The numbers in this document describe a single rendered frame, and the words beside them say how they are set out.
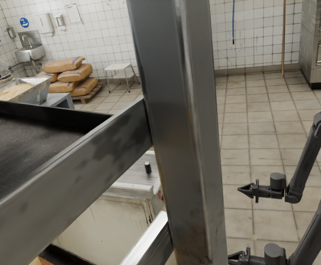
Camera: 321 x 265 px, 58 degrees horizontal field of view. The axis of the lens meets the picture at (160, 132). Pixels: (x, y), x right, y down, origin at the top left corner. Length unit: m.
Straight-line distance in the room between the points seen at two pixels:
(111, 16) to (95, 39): 0.55
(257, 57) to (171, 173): 5.29
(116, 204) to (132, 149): 1.37
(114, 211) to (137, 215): 0.13
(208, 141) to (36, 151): 0.10
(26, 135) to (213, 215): 0.14
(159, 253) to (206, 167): 0.07
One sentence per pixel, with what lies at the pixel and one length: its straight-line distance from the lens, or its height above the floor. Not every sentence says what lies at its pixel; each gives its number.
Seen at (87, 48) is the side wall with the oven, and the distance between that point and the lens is 6.05.
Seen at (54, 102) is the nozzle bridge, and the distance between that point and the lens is 1.90.
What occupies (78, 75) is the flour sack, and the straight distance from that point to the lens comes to 5.21.
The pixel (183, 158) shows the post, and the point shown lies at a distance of 0.16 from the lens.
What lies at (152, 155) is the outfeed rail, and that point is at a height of 0.89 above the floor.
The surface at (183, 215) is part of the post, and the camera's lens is 0.19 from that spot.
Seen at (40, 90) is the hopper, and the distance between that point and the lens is 1.87.
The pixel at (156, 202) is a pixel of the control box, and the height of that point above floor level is 0.79.
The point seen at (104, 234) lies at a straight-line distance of 1.75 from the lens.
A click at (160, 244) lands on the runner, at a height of 1.60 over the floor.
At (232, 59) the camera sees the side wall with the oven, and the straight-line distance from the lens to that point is 5.44.
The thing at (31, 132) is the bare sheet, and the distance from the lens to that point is 0.22.
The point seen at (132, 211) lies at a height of 0.75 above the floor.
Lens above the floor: 1.75
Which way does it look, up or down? 28 degrees down
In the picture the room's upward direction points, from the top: 10 degrees counter-clockwise
